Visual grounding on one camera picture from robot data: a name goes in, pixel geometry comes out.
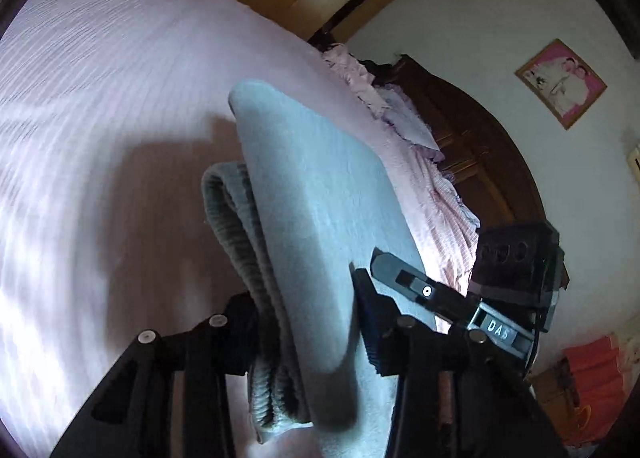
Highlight light blue pants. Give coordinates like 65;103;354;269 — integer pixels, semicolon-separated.
202;80;421;457

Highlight red bag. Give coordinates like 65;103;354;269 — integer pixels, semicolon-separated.
564;332;639;446

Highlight dark wooden headboard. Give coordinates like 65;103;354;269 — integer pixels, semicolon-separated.
390;54;547;227

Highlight lavender ruffled pillow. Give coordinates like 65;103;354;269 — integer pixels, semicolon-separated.
375;84;445;163

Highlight black garment on bed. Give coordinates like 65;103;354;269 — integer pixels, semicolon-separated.
360;60;395;86

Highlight pink crumpled blanket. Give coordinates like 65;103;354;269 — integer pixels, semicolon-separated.
321;44;390;119

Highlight pink checkered bed sheet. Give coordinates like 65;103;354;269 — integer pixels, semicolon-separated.
1;0;474;457

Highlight framed wall picture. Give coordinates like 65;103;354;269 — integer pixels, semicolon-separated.
515;38;608;131

